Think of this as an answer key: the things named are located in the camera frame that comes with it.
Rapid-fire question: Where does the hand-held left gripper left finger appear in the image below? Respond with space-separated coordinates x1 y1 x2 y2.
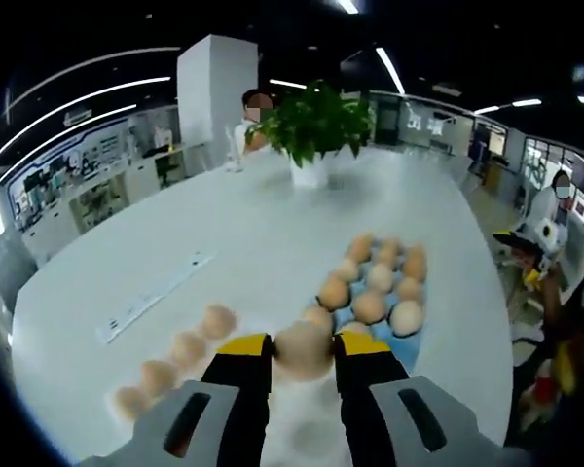
77 333 274 467

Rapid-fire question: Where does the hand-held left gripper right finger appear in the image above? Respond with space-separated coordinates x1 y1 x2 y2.
333 330 531 467

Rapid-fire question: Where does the blue egg tray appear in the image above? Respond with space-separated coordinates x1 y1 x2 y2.
315 233 432 369

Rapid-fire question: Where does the single brown egg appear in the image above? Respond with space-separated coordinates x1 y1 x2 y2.
201 304 238 341
170 330 208 369
272 322 336 383
139 359 179 396
114 386 152 422

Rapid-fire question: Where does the cluster of brown eggs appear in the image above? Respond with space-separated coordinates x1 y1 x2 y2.
301 232 429 338

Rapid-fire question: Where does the white foam holder tray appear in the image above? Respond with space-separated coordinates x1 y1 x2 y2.
109 299 351 467

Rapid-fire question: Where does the white table socket strip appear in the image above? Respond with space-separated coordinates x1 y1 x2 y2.
95 250 218 344

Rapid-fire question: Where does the white table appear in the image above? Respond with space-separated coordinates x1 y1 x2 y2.
9 145 515 467

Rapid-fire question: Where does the straight ceiling light strip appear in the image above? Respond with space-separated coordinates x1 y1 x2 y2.
375 47 406 96

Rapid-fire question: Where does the green plant in white pot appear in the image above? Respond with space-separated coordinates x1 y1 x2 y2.
245 80 376 190

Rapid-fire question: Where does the white square pillar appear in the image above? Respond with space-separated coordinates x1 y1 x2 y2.
176 33 259 147

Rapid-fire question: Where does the long thin ceiling light strip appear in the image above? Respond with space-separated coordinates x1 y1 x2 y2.
0 75 172 169
0 103 138 190

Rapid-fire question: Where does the blue trimmed display wall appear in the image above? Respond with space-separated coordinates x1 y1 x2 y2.
7 116 176 230

